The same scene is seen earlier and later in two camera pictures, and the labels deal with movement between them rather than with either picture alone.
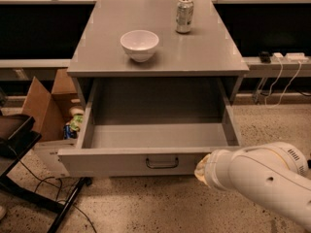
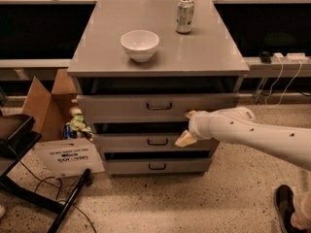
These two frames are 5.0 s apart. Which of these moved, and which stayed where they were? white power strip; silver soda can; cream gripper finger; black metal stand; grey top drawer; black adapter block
Moved: grey top drawer; cream gripper finger
Stayed: white power strip; black adapter block; silver soda can; black metal stand
